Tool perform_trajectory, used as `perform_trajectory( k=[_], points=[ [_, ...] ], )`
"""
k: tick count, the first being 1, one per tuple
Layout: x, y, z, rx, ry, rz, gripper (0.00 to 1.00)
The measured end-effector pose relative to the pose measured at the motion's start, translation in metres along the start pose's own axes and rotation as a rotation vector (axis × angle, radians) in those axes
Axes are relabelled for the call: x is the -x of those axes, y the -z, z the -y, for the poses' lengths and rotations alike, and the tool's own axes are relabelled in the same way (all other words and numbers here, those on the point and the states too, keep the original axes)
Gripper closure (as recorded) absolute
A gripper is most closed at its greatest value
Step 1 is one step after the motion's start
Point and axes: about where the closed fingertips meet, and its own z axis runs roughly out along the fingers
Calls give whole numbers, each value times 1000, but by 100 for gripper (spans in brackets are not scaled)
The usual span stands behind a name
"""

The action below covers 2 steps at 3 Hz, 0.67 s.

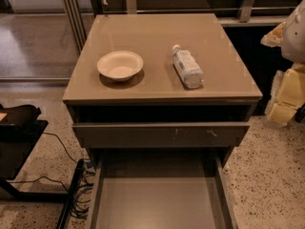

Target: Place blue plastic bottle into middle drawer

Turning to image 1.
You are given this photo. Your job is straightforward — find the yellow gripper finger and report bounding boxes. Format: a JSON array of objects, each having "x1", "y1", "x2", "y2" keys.
[
  {"x1": 267, "y1": 64, "x2": 305, "y2": 125},
  {"x1": 260, "y1": 22, "x2": 285, "y2": 48}
]

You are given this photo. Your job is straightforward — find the blue label plastic bottle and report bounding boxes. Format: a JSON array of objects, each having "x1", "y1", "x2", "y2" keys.
[{"x1": 173, "y1": 45, "x2": 203, "y2": 89}]

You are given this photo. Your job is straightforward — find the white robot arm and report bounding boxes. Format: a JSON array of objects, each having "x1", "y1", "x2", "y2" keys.
[{"x1": 260, "y1": 0, "x2": 305, "y2": 129}]

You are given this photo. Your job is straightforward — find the grey drawer cabinet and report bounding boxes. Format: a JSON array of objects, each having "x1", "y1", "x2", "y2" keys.
[{"x1": 63, "y1": 14, "x2": 262, "y2": 161}]

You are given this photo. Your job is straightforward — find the open middle grey drawer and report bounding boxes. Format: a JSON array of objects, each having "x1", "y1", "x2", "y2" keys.
[{"x1": 85, "y1": 152, "x2": 239, "y2": 229}]

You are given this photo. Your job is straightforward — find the closed top grey drawer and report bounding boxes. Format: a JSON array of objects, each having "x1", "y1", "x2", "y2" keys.
[{"x1": 72, "y1": 122, "x2": 250, "y2": 148}]

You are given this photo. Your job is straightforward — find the white paper bowl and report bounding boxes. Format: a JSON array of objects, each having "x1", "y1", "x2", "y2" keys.
[{"x1": 97, "y1": 51, "x2": 144, "y2": 81}]

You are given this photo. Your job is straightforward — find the black power strip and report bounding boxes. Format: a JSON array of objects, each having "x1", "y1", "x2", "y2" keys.
[{"x1": 55, "y1": 159, "x2": 84, "y2": 229}]

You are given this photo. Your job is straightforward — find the black side table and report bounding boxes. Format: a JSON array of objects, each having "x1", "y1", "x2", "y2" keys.
[{"x1": 0, "y1": 105, "x2": 68, "y2": 202}]

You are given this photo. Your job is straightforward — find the metal railing frame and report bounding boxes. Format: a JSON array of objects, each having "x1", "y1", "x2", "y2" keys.
[{"x1": 62, "y1": 0, "x2": 301, "y2": 50}]

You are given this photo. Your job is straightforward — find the black cable on floor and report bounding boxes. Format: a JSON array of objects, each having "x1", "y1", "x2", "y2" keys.
[{"x1": 42, "y1": 131, "x2": 79, "y2": 164}]

